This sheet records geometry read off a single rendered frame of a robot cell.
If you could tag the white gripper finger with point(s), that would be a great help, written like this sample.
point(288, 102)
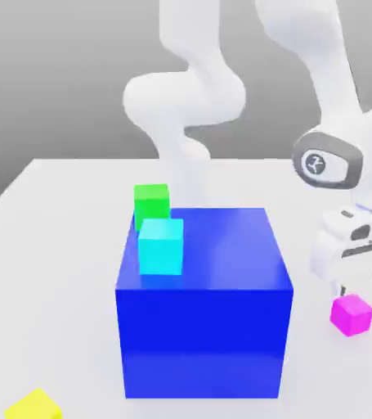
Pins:
point(337, 288)

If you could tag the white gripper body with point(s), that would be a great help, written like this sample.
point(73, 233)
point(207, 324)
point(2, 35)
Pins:
point(328, 262)

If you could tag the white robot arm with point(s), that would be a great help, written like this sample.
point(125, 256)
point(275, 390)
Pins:
point(185, 98)

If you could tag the small magenta cube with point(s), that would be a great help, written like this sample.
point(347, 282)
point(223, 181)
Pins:
point(350, 316)

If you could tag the small cyan cube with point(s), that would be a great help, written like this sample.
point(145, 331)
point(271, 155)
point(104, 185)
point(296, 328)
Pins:
point(161, 248)

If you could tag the small green cube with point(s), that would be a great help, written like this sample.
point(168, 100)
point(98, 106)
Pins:
point(151, 201)

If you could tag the small yellow cube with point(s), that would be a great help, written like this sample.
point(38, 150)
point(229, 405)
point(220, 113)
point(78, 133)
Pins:
point(33, 406)

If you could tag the large blue box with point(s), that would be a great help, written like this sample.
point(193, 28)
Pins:
point(205, 327)

